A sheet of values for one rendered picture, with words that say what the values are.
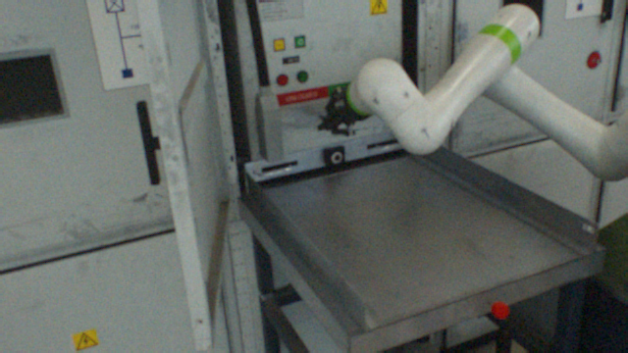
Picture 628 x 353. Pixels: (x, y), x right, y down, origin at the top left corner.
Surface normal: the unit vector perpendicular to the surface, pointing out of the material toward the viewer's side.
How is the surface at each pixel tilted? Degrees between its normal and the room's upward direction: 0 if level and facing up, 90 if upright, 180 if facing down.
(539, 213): 90
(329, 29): 90
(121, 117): 90
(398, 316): 0
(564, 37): 90
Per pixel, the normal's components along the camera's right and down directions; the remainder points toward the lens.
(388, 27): 0.40, 0.34
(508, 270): -0.06, -0.92
